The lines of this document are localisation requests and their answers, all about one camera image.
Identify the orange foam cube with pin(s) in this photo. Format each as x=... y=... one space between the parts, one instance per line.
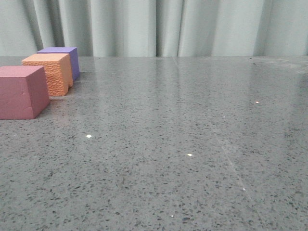
x=57 y=68

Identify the purple foam cube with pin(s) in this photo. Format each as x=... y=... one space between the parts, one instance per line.
x=72 y=51

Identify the pale green curtain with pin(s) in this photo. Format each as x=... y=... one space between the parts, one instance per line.
x=142 y=28

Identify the red foam cube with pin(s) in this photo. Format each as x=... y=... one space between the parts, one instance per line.
x=23 y=92

